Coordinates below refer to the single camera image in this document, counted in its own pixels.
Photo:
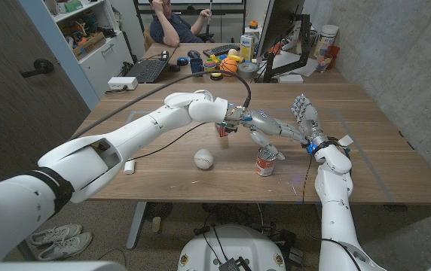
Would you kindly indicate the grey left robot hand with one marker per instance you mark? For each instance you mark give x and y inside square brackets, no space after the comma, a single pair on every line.
[272,130]

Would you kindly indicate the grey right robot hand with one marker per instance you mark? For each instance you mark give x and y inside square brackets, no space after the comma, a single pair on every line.
[307,116]

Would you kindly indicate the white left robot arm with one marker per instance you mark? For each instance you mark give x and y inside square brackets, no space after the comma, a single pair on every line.
[98,158]

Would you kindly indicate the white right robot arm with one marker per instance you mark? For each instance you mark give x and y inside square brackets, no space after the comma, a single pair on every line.
[336,203]

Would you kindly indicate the red white soup can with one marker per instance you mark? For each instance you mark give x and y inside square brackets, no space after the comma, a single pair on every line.
[265,163]

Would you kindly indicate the small red package box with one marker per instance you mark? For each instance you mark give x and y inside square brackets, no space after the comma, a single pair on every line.
[221,130]

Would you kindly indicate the white baseball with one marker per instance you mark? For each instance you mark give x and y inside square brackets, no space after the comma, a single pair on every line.
[203,159]

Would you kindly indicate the white flat box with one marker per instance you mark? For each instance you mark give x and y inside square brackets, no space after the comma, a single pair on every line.
[290,78]

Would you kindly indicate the clear drinking glass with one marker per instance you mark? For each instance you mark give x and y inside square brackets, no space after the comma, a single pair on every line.
[321,63]

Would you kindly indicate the yellow black tape roll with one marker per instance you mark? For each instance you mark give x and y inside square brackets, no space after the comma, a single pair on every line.
[216,76]

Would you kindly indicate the white wipes canister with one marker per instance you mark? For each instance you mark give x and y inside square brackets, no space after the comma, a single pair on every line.
[325,40]

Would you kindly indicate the orange mini basketball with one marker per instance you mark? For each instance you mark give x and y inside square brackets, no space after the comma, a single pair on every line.
[228,64]

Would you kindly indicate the yellow banana toy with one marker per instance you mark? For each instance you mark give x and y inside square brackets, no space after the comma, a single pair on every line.
[233,57]

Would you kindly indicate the white yellow carton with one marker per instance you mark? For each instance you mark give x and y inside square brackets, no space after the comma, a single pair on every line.
[246,46]

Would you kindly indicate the stacked colourful rings toy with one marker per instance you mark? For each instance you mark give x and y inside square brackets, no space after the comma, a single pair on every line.
[210,64]

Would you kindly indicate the black keyboard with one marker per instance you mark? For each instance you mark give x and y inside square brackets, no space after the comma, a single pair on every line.
[221,49]

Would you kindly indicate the dark blue mug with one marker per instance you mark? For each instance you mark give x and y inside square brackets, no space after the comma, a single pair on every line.
[196,64]

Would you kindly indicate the black computer monitor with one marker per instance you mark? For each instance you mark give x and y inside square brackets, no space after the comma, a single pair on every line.
[279,20]

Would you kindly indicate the black computer mouse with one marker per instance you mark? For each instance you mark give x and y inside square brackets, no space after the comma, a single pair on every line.
[193,54]

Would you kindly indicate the blue black tape roll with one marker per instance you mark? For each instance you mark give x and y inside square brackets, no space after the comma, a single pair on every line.
[182,61]

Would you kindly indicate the white robot torso base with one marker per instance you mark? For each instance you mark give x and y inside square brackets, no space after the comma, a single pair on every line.
[231,248]

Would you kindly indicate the black laptop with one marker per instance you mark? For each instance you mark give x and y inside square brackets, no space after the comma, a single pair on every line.
[149,68]

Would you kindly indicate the seated man in dark polo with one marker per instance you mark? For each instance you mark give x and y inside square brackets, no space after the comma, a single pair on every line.
[176,24]

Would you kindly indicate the small white cylinder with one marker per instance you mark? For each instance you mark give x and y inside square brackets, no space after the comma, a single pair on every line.
[129,166]

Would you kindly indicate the white power strip box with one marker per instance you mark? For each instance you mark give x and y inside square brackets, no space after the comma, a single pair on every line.
[122,83]

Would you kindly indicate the cardboard box on shelf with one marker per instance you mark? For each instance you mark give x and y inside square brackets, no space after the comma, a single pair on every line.
[88,44]

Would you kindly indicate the white shelf cabinet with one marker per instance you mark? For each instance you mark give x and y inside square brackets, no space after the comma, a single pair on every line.
[87,37]

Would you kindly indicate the white grey sneaker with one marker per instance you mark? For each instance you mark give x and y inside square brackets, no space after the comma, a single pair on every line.
[65,246]
[55,234]

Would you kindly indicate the grey duct tape roll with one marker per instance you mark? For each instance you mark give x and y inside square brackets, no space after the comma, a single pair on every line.
[248,69]

